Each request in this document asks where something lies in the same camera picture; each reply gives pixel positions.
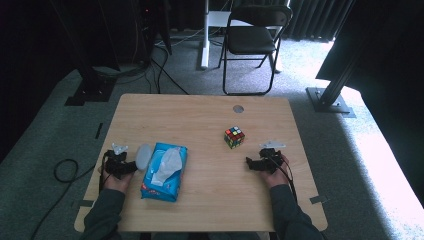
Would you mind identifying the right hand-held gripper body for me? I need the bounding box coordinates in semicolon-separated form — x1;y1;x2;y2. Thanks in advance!
255;140;287;175

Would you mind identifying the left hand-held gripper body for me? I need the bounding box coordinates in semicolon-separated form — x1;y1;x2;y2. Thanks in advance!
103;143;130;179

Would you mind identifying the translucent round lid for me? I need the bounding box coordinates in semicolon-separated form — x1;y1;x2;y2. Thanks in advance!
134;143;154;172

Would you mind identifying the blue wet wipe pack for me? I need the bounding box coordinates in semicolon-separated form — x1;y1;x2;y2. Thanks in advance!
139;142;189;203

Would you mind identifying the multicoloured puzzle cube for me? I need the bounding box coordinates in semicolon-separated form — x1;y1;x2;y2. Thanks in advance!
223;125;246;150

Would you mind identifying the white wet wipe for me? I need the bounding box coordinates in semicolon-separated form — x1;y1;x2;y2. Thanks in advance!
151;146;184;187

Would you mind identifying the person's left hand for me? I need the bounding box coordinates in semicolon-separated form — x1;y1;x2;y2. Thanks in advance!
101;165;135;195

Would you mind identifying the person's right hand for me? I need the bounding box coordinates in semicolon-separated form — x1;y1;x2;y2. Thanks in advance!
260;153;292;190

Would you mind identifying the grey tape strip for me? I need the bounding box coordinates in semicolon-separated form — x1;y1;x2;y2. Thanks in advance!
308;194;330;205
75;198;95;210

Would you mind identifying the black stand with base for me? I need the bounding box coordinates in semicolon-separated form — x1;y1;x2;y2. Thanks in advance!
49;0;118;107

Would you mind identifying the black folding chair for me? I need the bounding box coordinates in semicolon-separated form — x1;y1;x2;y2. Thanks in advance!
217;4;294;97

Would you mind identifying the white desk leg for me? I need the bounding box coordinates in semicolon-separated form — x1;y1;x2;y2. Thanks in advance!
199;0;232;71

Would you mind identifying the dark curtain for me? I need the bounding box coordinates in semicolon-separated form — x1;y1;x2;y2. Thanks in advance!
286;0;424;201

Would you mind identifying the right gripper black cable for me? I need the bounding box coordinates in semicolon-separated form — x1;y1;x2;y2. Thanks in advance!
266;153;298;203

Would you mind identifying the black floor cable loop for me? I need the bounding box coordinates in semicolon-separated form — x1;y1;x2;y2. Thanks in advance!
30;158;98;240

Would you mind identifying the metal post with base plate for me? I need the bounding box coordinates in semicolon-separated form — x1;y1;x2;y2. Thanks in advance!
306;36;357;119

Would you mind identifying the white floor cable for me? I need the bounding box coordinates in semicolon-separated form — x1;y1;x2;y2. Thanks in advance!
155;27;205;48

